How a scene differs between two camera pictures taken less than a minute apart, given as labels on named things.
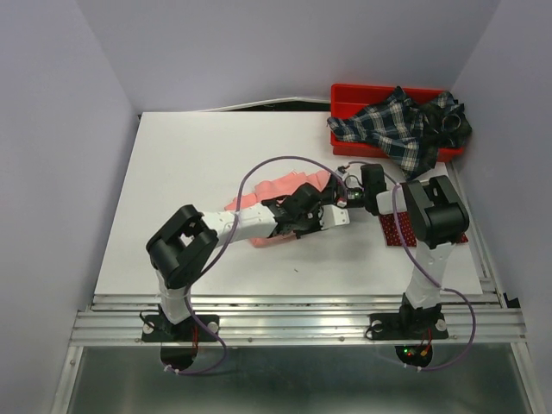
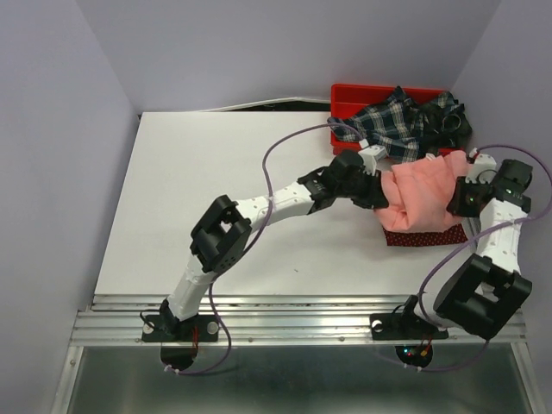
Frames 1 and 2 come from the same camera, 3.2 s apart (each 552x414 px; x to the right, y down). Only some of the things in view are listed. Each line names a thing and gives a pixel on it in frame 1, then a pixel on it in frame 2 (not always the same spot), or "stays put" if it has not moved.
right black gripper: x=337 y=187 → x=457 y=206
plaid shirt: x=409 y=132 stays put
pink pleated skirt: x=276 y=189 → x=420 y=193
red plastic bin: x=349 y=98 stays put
